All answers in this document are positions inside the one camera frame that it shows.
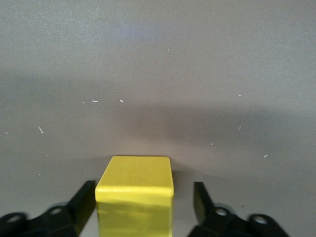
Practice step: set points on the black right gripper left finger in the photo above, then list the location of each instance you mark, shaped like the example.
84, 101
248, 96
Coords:
61, 217

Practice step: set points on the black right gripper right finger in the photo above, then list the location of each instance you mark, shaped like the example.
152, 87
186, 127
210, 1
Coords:
217, 217

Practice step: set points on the yellow cube block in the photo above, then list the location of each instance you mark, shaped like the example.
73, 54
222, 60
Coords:
134, 195

